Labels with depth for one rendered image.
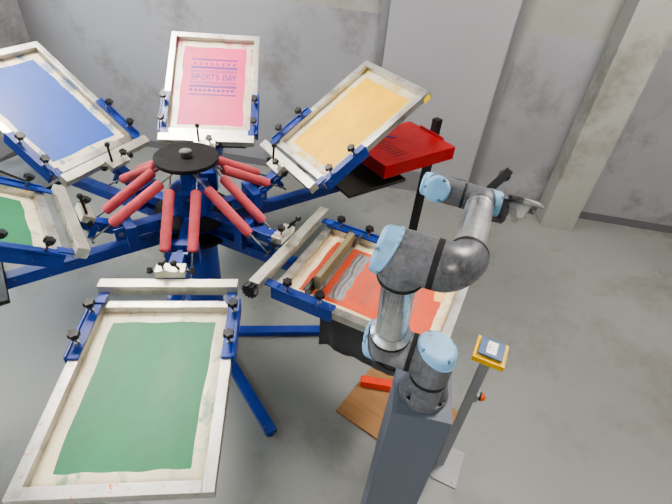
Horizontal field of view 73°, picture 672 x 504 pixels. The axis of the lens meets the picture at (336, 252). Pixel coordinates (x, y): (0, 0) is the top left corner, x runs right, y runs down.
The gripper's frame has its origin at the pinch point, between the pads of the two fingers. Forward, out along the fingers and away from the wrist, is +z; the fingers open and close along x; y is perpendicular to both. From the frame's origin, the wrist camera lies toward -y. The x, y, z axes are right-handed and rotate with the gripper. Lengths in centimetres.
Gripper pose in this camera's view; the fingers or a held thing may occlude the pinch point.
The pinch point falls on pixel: (539, 208)
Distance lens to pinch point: 147.6
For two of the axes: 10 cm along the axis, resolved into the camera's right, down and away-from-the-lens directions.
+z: 9.2, 3.1, -2.3
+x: -2.3, -0.3, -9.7
